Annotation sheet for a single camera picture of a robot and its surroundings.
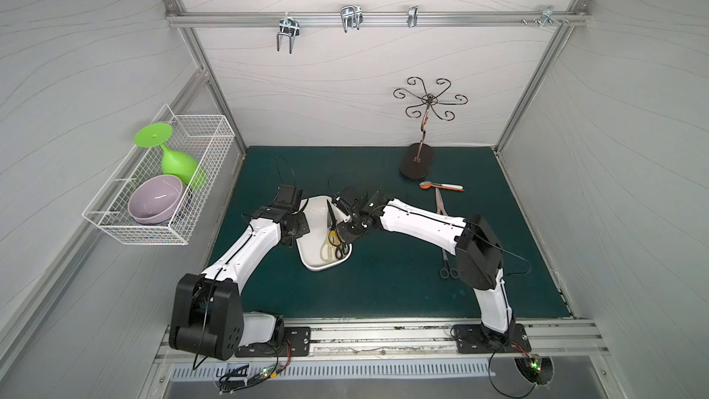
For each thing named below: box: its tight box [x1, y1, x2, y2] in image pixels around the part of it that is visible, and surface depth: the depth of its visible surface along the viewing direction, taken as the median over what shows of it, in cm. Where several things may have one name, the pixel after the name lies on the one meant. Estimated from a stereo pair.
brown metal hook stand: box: [393, 76, 469, 181], surface depth 97 cm
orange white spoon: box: [419, 181, 465, 193], surface depth 110 cm
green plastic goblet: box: [134, 122, 199, 186], surface depth 63 cm
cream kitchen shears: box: [320, 241, 337, 263], surface depth 90 cm
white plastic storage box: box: [296, 195, 353, 272], surface depth 92 cm
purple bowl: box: [127, 174, 184, 225], surface depth 61 cm
